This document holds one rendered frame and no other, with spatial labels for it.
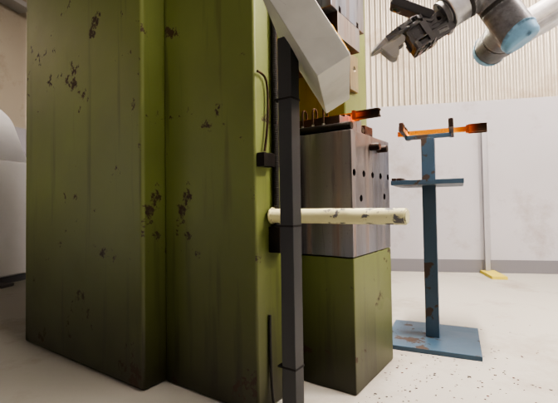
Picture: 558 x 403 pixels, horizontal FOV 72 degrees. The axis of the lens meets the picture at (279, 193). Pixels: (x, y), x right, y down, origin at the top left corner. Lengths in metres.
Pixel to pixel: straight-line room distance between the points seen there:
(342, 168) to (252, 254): 0.44
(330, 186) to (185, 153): 0.54
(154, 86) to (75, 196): 0.61
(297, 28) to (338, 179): 0.65
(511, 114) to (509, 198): 0.77
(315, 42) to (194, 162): 0.72
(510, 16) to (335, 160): 0.65
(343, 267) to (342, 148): 0.42
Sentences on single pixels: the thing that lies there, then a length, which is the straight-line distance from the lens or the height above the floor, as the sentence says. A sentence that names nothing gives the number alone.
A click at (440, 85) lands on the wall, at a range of 4.14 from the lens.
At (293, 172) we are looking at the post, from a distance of 0.96.
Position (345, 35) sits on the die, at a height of 1.29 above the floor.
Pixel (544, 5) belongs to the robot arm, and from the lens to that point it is 1.38.
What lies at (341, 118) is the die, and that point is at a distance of 1.46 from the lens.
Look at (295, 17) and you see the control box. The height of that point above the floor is 1.05.
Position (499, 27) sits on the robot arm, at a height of 1.09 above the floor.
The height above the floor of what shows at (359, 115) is 0.99.
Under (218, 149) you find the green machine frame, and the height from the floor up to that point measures 0.84.
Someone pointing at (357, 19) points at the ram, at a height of 1.40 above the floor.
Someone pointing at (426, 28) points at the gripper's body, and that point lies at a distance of 1.14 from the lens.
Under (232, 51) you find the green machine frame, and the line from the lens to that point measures 1.37.
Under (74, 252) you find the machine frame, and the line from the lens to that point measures 1.88.
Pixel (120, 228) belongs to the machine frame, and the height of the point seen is 0.58.
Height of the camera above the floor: 0.66
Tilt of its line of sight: 2 degrees up
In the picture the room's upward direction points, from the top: 1 degrees counter-clockwise
